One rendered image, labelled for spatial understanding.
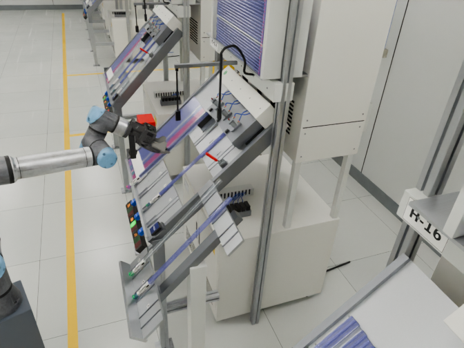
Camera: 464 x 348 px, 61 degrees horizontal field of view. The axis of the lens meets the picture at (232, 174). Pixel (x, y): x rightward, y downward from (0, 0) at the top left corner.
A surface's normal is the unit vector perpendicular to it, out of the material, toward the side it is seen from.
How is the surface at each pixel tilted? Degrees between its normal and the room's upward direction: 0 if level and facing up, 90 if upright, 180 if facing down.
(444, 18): 90
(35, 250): 0
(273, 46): 90
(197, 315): 90
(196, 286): 90
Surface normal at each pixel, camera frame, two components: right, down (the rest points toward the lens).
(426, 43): -0.94, 0.15
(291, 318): 0.05, -0.84
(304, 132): 0.34, 0.53
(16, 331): 0.59, 0.47
